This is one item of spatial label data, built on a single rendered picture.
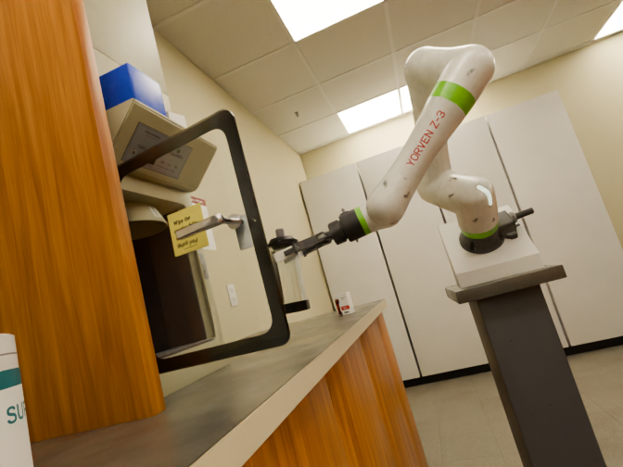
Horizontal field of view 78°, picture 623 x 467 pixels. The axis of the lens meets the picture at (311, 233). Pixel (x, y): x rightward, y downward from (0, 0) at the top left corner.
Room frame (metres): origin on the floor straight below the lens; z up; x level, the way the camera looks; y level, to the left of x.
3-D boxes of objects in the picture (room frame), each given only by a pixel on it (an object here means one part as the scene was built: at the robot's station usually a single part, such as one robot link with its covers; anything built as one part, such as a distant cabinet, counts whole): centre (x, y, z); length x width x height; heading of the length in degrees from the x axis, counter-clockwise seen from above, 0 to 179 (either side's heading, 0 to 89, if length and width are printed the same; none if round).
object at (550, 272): (1.37, -0.58, 0.92); 0.32 x 0.32 x 0.04; 79
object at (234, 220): (0.60, 0.16, 1.20); 0.10 x 0.05 x 0.03; 68
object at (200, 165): (0.65, 0.21, 1.19); 0.30 x 0.01 x 0.40; 68
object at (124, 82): (0.76, 0.30, 1.55); 0.10 x 0.10 x 0.09; 75
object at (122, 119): (0.85, 0.28, 1.46); 0.32 x 0.12 x 0.10; 165
